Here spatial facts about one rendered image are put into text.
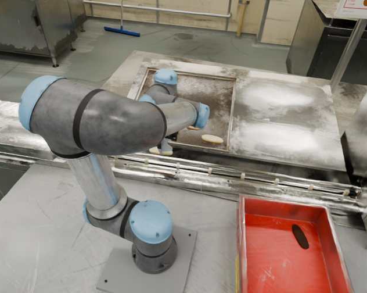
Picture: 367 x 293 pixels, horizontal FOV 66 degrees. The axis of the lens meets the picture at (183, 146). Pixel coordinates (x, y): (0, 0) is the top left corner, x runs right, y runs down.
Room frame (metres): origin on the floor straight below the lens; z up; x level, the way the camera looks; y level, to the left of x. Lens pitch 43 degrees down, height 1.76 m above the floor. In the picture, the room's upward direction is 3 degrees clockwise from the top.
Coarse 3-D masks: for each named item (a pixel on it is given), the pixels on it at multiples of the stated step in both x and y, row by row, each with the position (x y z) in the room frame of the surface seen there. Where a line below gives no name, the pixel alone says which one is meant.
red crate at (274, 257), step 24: (264, 216) 0.61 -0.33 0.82; (264, 240) 0.51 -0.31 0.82; (288, 240) 0.52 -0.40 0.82; (312, 240) 0.52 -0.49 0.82; (264, 264) 0.43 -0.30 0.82; (288, 264) 0.43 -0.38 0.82; (312, 264) 0.44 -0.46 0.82; (264, 288) 0.35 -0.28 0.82; (288, 288) 0.35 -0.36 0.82; (312, 288) 0.36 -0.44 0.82
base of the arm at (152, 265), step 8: (136, 248) 0.40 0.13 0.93; (168, 248) 0.41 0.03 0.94; (176, 248) 0.44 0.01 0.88; (136, 256) 0.40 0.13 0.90; (144, 256) 0.38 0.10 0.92; (152, 256) 0.38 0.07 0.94; (160, 256) 0.39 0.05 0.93; (168, 256) 0.40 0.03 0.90; (176, 256) 0.42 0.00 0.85; (136, 264) 0.38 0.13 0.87; (144, 264) 0.38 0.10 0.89; (152, 264) 0.37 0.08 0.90; (160, 264) 0.39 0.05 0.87; (168, 264) 0.39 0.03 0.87; (144, 272) 0.37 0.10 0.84; (152, 272) 0.36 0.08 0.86; (160, 272) 0.37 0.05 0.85
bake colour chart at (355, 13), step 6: (342, 0) 1.54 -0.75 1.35; (348, 0) 1.54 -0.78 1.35; (354, 0) 1.53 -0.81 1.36; (360, 0) 1.53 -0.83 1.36; (366, 0) 1.53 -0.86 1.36; (342, 6) 1.54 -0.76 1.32; (348, 6) 1.54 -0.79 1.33; (354, 6) 1.53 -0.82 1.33; (360, 6) 1.53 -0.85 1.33; (366, 6) 1.53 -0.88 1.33; (336, 12) 1.54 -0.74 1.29; (342, 12) 1.54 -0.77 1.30; (348, 12) 1.53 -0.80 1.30; (354, 12) 1.53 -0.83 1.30; (360, 12) 1.53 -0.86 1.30; (366, 12) 1.53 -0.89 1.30; (366, 18) 1.53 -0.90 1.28
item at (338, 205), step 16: (32, 160) 0.82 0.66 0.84; (48, 160) 0.81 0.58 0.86; (64, 160) 0.81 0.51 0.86; (112, 160) 0.83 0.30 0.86; (128, 176) 0.76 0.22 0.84; (144, 176) 0.75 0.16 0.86; (160, 176) 0.75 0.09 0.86; (176, 176) 0.76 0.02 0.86; (192, 176) 0.76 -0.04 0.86; (208, 176) 0.77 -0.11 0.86; (224, 192) 0.71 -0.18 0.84; (240, 192) 0.70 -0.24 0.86; (256, 192) 0.70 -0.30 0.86; (272, 192) 0.70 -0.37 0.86; (288, 192) 0.71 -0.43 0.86; (304, 192) 0.71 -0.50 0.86; (336, 208) 0.65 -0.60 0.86; (352, 208) 0.65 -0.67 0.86
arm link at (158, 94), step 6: (156, 84) 0.79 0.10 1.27; (150, 90) 0.76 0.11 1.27; (156, 90) 0.76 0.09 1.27; (162, 90) 0.76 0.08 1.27; (144, 96) 0.72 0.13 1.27; (150, 96) 0.72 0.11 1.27; (156, 96) 0.73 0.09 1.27; (162, 96) 0.73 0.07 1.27; (168, 96) 0.73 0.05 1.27; (174, 96) 0.74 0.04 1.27; (156, 102) 0.71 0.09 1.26; (162, 102) 0.70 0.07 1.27; (168, 102) 0.70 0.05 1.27
